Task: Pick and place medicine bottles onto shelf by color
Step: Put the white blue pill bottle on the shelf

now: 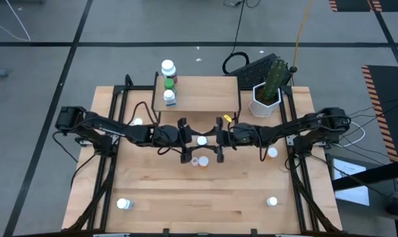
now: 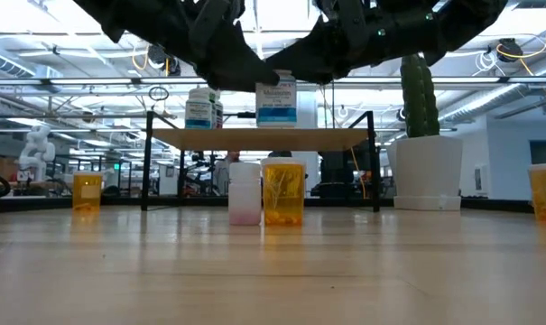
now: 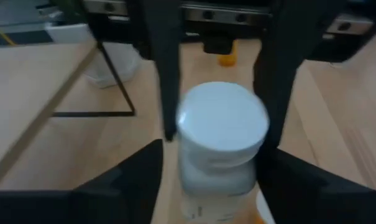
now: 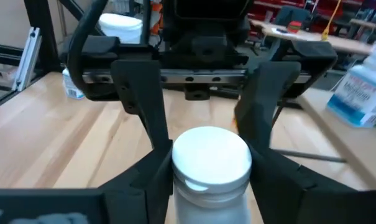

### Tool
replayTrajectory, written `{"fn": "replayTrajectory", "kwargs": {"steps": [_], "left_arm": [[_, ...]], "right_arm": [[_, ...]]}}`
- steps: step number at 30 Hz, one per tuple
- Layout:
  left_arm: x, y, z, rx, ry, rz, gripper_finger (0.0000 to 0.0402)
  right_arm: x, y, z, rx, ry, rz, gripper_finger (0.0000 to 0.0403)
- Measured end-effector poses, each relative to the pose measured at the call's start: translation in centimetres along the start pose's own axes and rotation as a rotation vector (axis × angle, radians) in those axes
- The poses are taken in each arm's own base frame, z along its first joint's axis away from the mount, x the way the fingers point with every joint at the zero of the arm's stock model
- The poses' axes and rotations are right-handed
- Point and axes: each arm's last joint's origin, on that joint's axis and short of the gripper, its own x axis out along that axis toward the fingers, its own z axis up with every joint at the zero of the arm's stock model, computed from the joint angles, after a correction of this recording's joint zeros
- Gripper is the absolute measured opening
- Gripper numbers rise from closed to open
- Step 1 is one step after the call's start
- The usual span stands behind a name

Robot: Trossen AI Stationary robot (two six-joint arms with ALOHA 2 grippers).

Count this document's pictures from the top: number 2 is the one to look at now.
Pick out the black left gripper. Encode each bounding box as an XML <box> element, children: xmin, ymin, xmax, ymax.
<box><xmin>136</xmin><ymin>0</ymin><xmax>281</xmax><ymax>92</ymax></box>

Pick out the black ceiling cable reel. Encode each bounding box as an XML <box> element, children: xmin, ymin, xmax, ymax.
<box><xmin>496</xmin><ymin>37</ymin><xmax>521</xmax><ymax>63</ymax></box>
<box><xmin>166</xmin><ymin>53</ymin><xmax>182</xmax><ymax>78</ymax></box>
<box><xmin>145</xmin><ymin>42</ymin><xmax>171</xmax><ymax>65</ymax></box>

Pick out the white frosted plastic bottle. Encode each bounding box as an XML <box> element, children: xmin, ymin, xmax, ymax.
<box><xmin>227</xmin><ymin>162</ymin><xmax>263</xmax><ymax>228</ymax></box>

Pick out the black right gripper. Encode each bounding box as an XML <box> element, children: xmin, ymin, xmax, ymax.
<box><xmin>265</xmin><ymin>0</ymin><xmax>437</xmax><ymax>86</ymax></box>

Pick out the white bottle blue label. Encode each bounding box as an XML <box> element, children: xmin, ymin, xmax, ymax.
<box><xmin>254</xmin><ymin>69</ymin><xmax>298</xmax><ymax>129</ymax></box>
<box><xmin>184</xmin><ymin>87</ymin><xmax>214</xmax><ymax>131</ymax></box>

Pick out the white wall dispenser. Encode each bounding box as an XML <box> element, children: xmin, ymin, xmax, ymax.
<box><xmin>474</xmin><ymin>163</ymin><xmax>490</xmax><ymax>197</ymax></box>

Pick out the black aluminium rig frame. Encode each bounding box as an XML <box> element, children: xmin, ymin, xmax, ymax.
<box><xmin>0</xmin><ymin>194</ymin><xmax>536</xmax><ymax>215</ymax></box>

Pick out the black screen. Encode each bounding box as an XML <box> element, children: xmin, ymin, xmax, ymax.
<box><xmin>319</xmin><ymin>151</ymin><xmax>373</xmax><ymax>184</ymax></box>

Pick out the white bottle maroon label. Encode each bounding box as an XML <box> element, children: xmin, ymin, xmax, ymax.
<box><xmin>215</xmin><ymin>92</ymin><xmax>225</xmax><ymax>130</ymax></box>

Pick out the wooden shelf black metal frame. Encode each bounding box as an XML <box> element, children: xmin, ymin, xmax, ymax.
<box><xmin>140</xmin><ymin>110</ymin><xmax>383</xmax><ymax>214</ymax></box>

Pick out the orange pill bottle white cap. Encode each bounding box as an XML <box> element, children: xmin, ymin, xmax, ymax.
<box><xmin>71</xmin><ymin>171</ymin><xmax>104</xmax><ymax>213</ymax></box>
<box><xmin>260</xmin><ymin>156</ymin><xmax>307</xmax><ymax>228</ymax></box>
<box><xmin>527</xmin><ymin>162</ymin><xmax>546</xmax><ymax>223</ymax></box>

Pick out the green cactus in white pot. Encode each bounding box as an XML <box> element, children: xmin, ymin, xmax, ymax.
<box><xmin>385</xmin><ymin>52</ymin><xmax>465</xmax><ymax>212</ymax></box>

